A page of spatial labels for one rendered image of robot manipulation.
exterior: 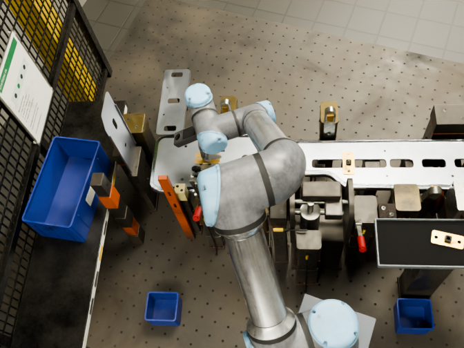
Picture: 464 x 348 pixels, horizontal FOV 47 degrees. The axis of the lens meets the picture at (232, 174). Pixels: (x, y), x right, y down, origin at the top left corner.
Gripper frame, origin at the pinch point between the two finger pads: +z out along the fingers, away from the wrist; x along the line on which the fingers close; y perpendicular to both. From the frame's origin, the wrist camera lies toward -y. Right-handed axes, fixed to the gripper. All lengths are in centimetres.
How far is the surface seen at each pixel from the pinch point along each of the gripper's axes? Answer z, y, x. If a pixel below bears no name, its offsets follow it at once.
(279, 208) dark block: -6.8, 24.6, -21.8
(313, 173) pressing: 4.7, 35.3, -4.1
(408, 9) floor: 104, 100, 165
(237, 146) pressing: 5.2, 9.5, 6.9
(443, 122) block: 2, 78, 14
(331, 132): 4.2, 41.3, 11.7
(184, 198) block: 3.0, -7.0, -14.3
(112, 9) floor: 106, -93, 175
